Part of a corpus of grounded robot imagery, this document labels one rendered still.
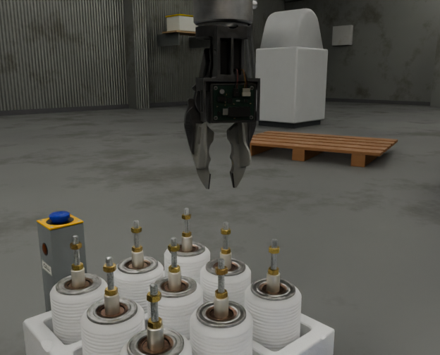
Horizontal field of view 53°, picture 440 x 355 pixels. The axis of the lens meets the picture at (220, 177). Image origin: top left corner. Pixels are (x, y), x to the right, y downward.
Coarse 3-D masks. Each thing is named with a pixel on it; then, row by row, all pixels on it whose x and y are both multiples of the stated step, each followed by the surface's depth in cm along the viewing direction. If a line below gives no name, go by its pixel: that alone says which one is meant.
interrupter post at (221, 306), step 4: (216, 300) 65; (220, 300) 64; (224, 300) 65; (216, 304) 65; (220, 304) 65; (224, 304) 65; (216, 308) 65; (220, 308) 65; (224, 308) 65; (216, 312) 65; (220, 312) 65; (224, 312) 65; (216, 316) 65; (220, 316) 65; (224, 316) 65
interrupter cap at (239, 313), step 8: (208, 304) 68; (232, 304) 68; (200, 312) 66; (208, 312) 66; (232, 312) 67; (240, 312) 66; (200, 320) 64; (208, 320) 64; (216, 320) 64; (224, 320) 64; (232, 320) 64; (240, 320) 64
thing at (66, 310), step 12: (60, 300) 72; (72, 300) 71; (84, 300) 72; (96, 300) 73; (60, 312) 72; (72, 312) 72; (60, 324) 72; (72, 324) 72; (60, 336) 73; (72, 336) 73
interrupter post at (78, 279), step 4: (84, 268) 75; (72, 272) 74; (76, 272) 74; (80, 272) 74; (84, 272) 75; (72, 276) 74; (76, 276) 74; (80, 276) 74; (84, 276) 75; (72, 280) 75; (76, 280) 74; (80, 280) 74; (84, 280) 75; (72, 284) 75; (76, 284) 74; (80, 284) 75; (84, 284) 75
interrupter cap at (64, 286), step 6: (90, 276) 78; (96, 276) 78; (60, 282) 76; (66, 282) 76; (90, 282) 76; (96, 282) 76; (60, 288) 74; (66, 288) 74; (72, 288) 74; (78, 288) 74; (84, 288) 74; (90, 288) 74; (96, 288) 74; (66, 294) 72; (72, 294) 72; (78, 294) 72
